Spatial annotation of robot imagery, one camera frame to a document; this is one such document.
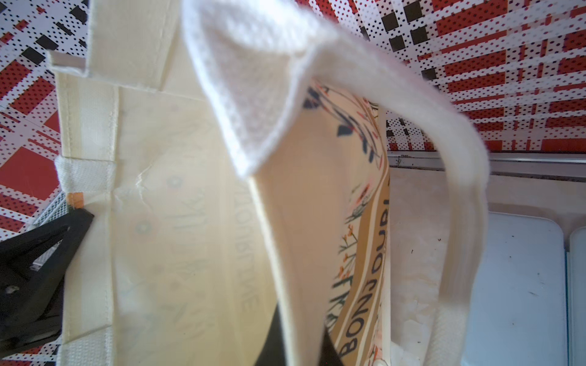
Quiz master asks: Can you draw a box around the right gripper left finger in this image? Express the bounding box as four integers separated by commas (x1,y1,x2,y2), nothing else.
254,305,286,366

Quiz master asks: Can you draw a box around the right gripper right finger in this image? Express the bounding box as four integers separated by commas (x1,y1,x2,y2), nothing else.
319,329,343,366

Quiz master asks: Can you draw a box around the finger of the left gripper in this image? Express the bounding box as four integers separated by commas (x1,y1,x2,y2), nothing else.
1,209,94,357

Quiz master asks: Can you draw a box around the teal lid white pencil case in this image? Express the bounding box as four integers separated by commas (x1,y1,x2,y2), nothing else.
461,213,568,365

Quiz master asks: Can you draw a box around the cream floral canvas bag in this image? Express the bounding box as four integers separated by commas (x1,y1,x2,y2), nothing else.
49,1,489,365

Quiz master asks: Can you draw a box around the white grey pencil case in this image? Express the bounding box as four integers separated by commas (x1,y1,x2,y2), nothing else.
566,227,586,366

